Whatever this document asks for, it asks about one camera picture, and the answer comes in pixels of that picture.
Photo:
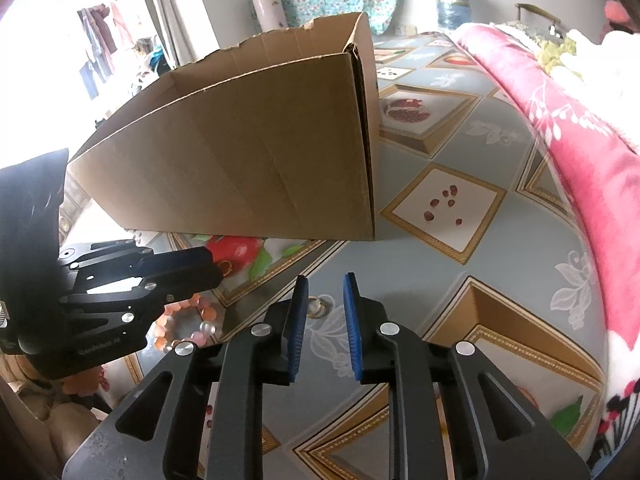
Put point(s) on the blue water dispenser bottle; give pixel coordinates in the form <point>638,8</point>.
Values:
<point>452,7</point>

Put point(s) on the pile of bags and clothes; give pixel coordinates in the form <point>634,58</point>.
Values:
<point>152,62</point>

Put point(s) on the person's beige clothing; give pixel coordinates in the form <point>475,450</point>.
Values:
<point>45,435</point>

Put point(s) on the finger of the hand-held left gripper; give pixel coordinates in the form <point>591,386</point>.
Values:
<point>185,262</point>
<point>150,300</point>

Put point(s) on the brown cardboard box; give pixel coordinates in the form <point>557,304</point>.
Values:
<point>225,160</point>

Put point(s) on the pink floral blanket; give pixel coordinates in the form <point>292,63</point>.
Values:
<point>575,170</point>

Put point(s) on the grey window curtain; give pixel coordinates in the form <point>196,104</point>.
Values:
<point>185,10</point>

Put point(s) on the white fluffy blanket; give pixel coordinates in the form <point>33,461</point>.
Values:
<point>615,60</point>

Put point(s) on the person's left hand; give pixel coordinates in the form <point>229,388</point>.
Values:
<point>85,382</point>

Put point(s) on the row of hanging clothes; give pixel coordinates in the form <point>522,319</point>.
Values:
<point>100,45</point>

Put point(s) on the pomegranate printed tablecloth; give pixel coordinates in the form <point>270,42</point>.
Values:
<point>500,270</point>

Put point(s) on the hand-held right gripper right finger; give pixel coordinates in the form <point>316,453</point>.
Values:
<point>352,330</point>

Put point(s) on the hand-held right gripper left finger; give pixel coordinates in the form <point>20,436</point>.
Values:
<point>297,330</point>

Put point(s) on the pale pink rolled mat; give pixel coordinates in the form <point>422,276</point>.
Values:
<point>267,12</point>

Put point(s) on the metal frame chair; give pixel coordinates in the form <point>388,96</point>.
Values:
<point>537,9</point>

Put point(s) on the green fluffy blanket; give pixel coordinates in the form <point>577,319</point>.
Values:
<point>550,55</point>

